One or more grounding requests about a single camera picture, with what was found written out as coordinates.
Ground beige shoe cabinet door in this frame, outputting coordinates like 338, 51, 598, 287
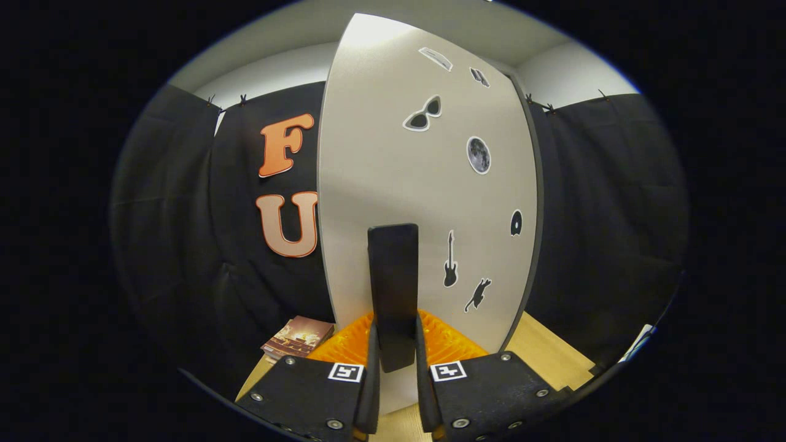
316, 12, 544, 415

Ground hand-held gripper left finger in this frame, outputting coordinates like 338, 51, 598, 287
235, 312, 381, 441

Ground grey shoe cabinet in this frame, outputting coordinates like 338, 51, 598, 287
491, 61, 546, 354

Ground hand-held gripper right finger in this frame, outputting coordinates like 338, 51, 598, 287
414, 309, 575, 441

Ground brown book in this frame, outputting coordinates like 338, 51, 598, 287
261, 316, 336, 360

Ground white printed papers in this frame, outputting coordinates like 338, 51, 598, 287
619, 324, 656, 363

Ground black backdrop cloth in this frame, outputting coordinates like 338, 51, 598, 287
109, 80, 690, 400

